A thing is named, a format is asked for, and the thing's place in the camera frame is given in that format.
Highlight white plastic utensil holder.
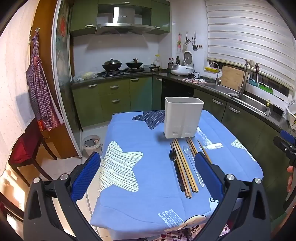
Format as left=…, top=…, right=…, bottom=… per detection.
left=164, top=97, right=204, bottom=139

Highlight dark sauce bottles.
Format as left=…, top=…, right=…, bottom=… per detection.
left=168, top=56, right=183, bottom=68

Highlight plastic bags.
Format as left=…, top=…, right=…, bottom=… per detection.
left=73, top=71, right=99, bottom=82

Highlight person's floral clothing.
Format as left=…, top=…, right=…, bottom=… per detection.
left=159, top=226, right=232, bottom=241

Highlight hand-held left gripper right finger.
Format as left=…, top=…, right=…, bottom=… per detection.
left=195, top=152, right=272, bottom=241

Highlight white window blind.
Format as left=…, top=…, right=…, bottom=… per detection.
left=205, top=0, right=296, bottom=77

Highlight white dish rack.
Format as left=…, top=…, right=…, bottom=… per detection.
left=283, top=100, right=296, bottom=128

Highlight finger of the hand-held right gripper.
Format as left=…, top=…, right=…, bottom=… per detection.
left=273, top=130, right=296, bottom=151

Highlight white hanging cloth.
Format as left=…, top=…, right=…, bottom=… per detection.
left=0, top=0, right=50, bottom=176

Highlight sliding door with print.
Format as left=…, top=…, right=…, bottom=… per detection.
left=51, top=0, right=83, bottom=158

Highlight white rice cooker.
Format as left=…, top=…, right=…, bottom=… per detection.
left=171, top=51, right=194, bottom=76

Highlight green base cabinet under sink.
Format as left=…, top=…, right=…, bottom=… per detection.
left=193, top=89, right=289, bottom=186

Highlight green wall cabinet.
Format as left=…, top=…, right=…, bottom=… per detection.
left=69, top=0, right=99, bottom=33
left=150, top=0, right=171, bottom=35

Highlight black gas stove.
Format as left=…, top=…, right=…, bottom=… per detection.
left=102, top=68, right=151, bottom=77

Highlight steel sink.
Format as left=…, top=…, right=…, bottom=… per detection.
left=208, top=83, right=274, bottom=116

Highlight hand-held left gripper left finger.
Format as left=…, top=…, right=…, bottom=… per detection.
left=23, top=152, right=102, bottom=241

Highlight person's right hand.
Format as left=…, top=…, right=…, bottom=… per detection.
left=286, top=165, right=294, bottom=193

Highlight clear plastic spoon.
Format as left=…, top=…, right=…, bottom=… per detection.
left=183, top=146, right=205, bottom=188

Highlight tall steel faucet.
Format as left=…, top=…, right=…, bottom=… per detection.
left=238, top=60, right=260, bottom=95

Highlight light wooden chopstick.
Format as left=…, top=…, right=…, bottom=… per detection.
left=174, top=139, right=190, bottom=198
left=197, top=139, right=212, bottom=163
left=189, top=138, right=199, bottom=154
left=186, top=138, right=197, bottom=155
left=177, top=138, right=199, bottom=193

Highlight white trash bin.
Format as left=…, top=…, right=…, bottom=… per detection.
left=82, top=135, right=102, bottom=158

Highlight green plastic tray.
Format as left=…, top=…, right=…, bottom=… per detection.
left=248, top=79, right=275, bottom=94

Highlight pink dish cloth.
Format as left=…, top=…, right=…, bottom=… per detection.
left=183, top=78, right=207, bottom=84

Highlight steel range hood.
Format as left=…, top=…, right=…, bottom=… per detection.
left=95, top=5, right=160, bottom=36

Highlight wooden chair with red cushion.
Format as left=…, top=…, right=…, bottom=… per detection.
left=8, top=118, right=58, bottom=187

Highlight blue star-print tablecloth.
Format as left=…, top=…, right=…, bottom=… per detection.
left=89, top=110, right=264, bottom=233

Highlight curved steel faucet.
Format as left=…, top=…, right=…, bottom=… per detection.
left=209, top=62, right=220, bottom=85

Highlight black wok with lid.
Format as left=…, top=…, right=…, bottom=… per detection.
left=102, top=58, right=122, bottom=70

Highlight green base cabinet with drawers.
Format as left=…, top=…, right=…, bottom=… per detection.
left=72, top=75, right=163, bottom=128

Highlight dark brown chopstick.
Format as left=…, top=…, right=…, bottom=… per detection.
left=170, top=142, right=186, bottom=192

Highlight wooden cutting board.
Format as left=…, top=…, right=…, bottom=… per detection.
left=221, top=65, right=249, bottom=91

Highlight checked apron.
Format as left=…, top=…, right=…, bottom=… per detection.
left=25, top=31, right=64, bottom=131

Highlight black built-in appliance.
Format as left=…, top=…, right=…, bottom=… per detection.
left=162, top=79, right=194, bottom=111

